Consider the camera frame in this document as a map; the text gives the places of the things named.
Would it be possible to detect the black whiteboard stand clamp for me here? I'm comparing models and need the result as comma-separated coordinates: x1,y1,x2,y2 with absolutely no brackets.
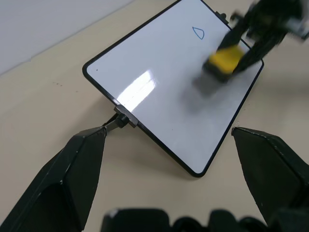
215,11,229,25
103,104,139,133

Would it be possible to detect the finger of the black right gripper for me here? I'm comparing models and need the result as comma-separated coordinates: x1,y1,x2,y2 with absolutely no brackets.
217,23,247,51
232,36,283,74

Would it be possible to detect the black-framed whiteboard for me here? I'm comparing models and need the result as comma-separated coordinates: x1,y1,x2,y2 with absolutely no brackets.
82,0,265,178

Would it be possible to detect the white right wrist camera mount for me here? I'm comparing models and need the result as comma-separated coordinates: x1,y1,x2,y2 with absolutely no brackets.
284,16,309,41

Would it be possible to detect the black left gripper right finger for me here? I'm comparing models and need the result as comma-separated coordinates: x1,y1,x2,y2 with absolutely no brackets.
231,126,309,228

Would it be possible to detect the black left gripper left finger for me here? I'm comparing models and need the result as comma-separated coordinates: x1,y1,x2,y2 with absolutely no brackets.
0,126,107,232

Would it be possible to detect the yellow and black whiteboard eraser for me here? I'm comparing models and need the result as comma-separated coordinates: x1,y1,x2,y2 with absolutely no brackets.
201,45,244,84

